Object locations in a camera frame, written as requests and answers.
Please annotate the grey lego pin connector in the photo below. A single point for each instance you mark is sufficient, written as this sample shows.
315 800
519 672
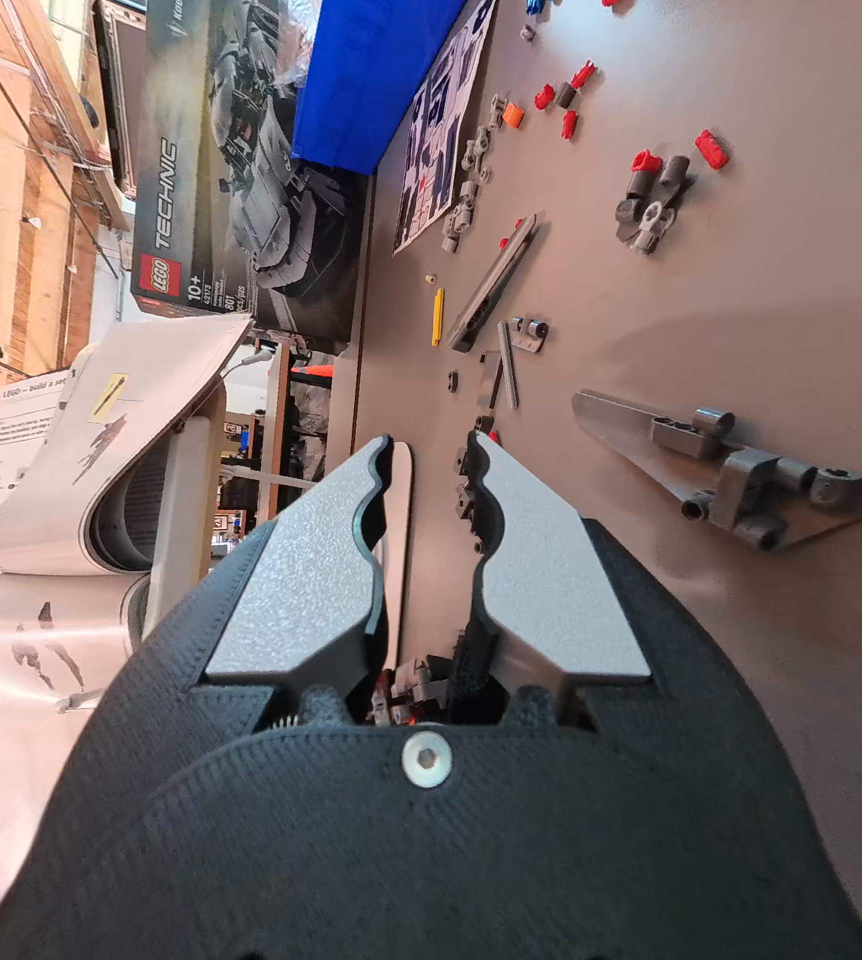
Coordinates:
835 484

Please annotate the long grey lego axle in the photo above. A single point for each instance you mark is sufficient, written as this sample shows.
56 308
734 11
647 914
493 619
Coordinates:
508 365

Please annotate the small dark grey lego bush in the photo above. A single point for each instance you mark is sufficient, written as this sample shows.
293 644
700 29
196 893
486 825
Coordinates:
452 380

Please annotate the partly built lego car chassis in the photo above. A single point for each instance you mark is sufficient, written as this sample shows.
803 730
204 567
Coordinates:
408 694

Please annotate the long grey lego panel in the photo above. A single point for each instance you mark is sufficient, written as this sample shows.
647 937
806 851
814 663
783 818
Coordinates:
491 289

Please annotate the grey connector with red axle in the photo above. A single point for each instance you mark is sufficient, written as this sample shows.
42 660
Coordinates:
644 161

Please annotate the lego set box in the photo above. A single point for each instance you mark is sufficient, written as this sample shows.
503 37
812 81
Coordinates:
176 225

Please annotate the lego sticker sheet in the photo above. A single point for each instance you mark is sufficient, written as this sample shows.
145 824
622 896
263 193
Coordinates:
438 127

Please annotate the group of grey lego connectors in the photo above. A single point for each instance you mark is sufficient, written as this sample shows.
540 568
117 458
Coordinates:
467 491

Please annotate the white book stand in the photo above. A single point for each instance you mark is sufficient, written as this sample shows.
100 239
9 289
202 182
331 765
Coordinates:
187 510

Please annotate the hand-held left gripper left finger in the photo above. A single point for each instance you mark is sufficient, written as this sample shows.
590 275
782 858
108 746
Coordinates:
303 592

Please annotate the orange lego piece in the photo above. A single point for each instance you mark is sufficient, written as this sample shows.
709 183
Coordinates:
513 112

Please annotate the dark grey lego connector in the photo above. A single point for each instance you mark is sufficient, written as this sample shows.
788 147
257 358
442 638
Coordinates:
566 91

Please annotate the lego instruction booklet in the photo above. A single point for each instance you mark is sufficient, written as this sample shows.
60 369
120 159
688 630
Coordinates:
101 465

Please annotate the clear plastic bag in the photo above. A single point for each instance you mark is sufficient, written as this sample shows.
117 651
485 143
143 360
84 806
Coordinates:
296 45

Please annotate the dark grey flat lego panel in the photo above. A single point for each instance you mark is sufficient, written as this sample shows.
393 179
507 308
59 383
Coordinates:
487 375

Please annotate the orange traffic cone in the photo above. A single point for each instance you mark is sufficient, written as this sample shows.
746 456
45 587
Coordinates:
311 370

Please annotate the blue plastic bin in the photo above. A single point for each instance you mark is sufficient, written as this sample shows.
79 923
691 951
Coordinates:
356 90

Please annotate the yellow lego beam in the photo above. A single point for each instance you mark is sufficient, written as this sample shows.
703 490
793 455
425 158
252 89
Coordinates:
437 319

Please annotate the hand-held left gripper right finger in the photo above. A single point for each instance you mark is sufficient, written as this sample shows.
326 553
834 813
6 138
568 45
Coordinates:
566 592

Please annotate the light grey lego connector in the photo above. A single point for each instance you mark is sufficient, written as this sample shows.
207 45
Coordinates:
478 148
461 217
498 106
654 217

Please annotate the grey pointed lego panel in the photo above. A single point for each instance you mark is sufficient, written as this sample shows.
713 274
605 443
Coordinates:
618 420

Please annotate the small blue lego pin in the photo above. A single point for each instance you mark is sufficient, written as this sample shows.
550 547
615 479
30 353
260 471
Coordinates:
536 6

